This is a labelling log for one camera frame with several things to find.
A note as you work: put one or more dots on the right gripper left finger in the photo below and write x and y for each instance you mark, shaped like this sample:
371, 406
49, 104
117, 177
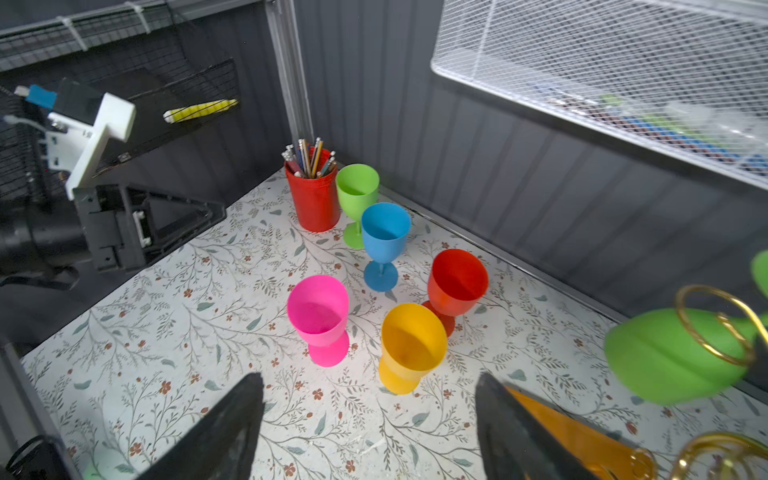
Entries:
222, 445

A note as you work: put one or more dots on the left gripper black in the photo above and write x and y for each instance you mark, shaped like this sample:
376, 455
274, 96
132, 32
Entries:
113, 227

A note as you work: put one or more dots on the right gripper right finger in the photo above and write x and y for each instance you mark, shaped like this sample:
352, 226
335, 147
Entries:
513, 444

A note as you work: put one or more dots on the yellow wine glass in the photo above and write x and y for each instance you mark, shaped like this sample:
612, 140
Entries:
414, 343

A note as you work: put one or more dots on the pink wine glass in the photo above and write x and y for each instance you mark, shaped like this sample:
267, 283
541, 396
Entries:
318, 309

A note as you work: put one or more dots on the green wine glass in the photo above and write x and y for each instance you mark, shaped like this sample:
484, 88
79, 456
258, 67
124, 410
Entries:
357, 189
678, 354

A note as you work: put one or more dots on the red wine glass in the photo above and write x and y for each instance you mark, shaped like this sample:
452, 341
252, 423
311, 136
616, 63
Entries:
457, 281

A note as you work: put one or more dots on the blue wine glass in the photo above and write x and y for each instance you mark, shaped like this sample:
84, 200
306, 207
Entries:
385, 227

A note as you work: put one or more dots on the red pencil cup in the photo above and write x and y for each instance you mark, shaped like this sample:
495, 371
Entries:
311, 172

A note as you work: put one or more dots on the black wire basket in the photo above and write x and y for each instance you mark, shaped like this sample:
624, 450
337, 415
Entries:
142, 52

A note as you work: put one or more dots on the white wire mesh basket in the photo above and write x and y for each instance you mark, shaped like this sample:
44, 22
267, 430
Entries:
687, 79

